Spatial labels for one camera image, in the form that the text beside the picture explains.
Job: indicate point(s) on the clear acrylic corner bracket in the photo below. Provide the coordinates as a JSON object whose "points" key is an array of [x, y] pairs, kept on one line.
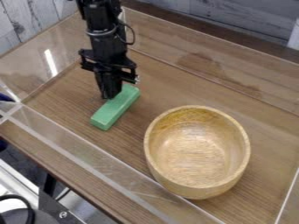
{"points": [[122, 15]]}

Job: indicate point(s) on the blue object at left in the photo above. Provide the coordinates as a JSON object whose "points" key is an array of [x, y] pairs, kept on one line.
{"points": [[5, 98]]}

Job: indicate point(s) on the brown wooden bowl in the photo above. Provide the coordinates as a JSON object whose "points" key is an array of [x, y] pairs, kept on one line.
{"points": [[196, 150]]}

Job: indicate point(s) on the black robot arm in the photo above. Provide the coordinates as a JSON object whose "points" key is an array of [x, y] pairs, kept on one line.
{"points": [[100, 15]]}

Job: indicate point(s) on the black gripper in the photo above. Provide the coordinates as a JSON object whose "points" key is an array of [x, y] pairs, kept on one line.
{"points": [[105, 59]]}

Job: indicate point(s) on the clear acrylic tray enclosure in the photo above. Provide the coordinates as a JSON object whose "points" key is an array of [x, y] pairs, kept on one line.
{"points": [[186, 67]]}

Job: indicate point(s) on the white object at right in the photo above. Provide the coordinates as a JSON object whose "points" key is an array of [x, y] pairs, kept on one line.
{"points": [[293, 38]]}

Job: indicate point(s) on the green rectangular block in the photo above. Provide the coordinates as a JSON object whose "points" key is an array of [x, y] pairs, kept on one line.
{"points": [[113, 108]]}

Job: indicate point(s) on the black metal bracket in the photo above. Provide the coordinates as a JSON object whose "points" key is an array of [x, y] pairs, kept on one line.
{"points": [[52, 213]]}

